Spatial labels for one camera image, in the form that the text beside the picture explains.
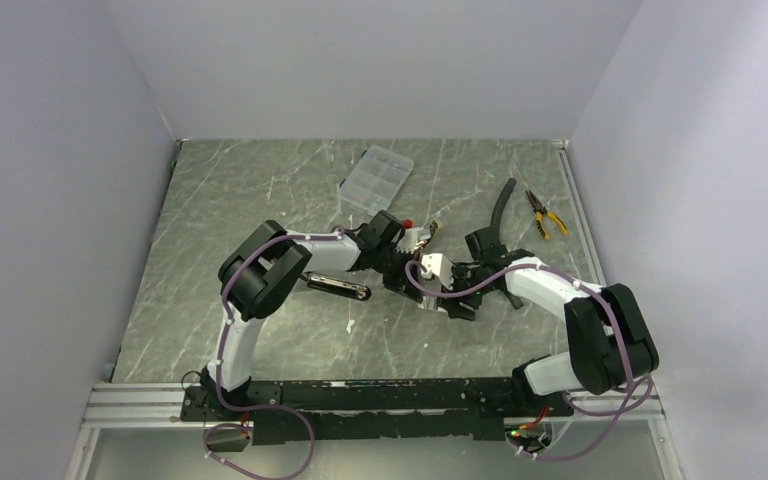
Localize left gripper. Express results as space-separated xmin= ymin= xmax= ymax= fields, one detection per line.
xmin=371 ymin=245 xmax=422 ymax=304

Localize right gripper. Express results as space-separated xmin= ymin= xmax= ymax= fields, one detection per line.
xmin=436 ymin=261 xmax=495 ymax=321

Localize white staple box sleeve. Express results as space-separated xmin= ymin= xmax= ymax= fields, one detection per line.
xmin=418 ymin=295 xmax=447 ymax=313

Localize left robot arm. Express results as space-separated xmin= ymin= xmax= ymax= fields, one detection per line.
xmin=201 ymin=211 xmax=429 ymax=420

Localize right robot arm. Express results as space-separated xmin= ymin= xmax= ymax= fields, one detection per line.
xmin=422 ymin=226 xmax=659 ymax=415

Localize clear plastic organizer box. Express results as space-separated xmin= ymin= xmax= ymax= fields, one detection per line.
xmin=337 ymin=145 xmax=415 ymax=215

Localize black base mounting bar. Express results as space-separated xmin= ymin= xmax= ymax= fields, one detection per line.
xmin=180 ymin=377 xmax=573 ymax=446

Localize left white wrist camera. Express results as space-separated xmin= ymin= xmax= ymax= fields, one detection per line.
xmin=395 ymin=219 xmax=426 ymax=259

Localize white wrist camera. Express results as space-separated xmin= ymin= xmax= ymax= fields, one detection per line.
xmin=420 ymin=253 xmax=454 ymax=290
xmin=395 ymin=219 xmax=426 ymax=259

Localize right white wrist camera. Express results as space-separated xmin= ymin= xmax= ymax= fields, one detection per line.
xmin=420 ymin=253 xmax=454 ymax=290

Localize black rubber hose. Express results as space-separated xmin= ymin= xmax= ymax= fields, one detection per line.
xmin=489 ymin=177 xmax=525 ymax=311

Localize yellow handled pliers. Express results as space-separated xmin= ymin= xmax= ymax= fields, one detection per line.
xmin=525 ymin=189 xmax=569 ymax=240

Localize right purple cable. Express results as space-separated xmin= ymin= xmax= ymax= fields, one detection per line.
xmin=405 ymin=259 xmax=654 ymax=464

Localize aluminium extrusion rail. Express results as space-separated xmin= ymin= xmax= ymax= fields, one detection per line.
xmin=82 ymin=383 xmax=185 ymax=429

